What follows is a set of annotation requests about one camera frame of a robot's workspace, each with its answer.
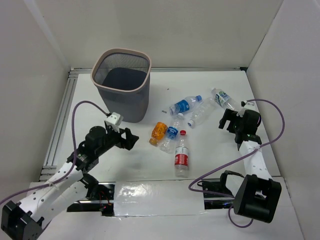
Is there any green white label bottle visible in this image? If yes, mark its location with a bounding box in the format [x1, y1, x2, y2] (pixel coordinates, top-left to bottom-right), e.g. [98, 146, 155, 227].
[211, 88, 241, 112]

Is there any clear bottle without label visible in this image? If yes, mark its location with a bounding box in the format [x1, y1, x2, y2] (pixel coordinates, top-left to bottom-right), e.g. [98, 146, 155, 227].
[187, 97, 216, 128]

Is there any orange drink bottle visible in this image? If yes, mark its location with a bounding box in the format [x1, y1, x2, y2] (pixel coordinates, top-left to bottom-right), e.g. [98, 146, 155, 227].
[149, 122, 168, 146]

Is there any blue label bottle white cap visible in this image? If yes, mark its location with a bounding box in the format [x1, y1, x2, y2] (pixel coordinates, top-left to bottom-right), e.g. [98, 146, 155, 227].
[159, 113, 185, 154]

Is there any red label bottle red cap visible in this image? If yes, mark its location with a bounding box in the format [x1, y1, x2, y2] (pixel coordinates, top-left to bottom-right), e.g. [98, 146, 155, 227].
[174, 130, 190, 178]

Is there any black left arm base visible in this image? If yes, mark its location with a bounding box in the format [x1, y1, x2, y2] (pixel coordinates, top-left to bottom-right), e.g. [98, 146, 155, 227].
[66, 182, 115, 217]

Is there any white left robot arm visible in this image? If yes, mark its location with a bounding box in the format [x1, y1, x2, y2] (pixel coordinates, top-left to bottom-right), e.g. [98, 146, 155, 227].
[0, 123, 139, 240]

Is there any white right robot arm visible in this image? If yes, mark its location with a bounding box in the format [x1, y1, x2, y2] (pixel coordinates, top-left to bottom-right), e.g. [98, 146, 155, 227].
[218, 109, 282, 223]

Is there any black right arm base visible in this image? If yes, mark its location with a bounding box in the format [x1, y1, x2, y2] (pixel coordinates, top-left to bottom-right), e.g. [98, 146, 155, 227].
[197, 177, 234, 210]

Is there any grey mesh waste bin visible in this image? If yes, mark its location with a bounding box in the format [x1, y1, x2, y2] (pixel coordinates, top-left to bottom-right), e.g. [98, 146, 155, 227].
[91, 48, 152, 123]

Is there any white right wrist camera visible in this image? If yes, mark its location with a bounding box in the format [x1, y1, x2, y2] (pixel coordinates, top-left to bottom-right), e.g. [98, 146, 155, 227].
[237, 101, 256, 117]

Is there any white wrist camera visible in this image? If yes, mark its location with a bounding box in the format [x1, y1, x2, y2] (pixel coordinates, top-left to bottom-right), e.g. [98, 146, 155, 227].
[104, 112, 124, 133]
[237, 101, 256, 117]

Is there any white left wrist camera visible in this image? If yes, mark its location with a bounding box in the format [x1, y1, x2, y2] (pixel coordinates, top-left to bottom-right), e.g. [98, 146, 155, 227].
[104, 112, 124, 133]

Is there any aluminium frame rail left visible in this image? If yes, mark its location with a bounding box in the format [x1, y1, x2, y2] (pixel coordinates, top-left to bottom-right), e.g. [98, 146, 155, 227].
[38, 68, 91, 182]

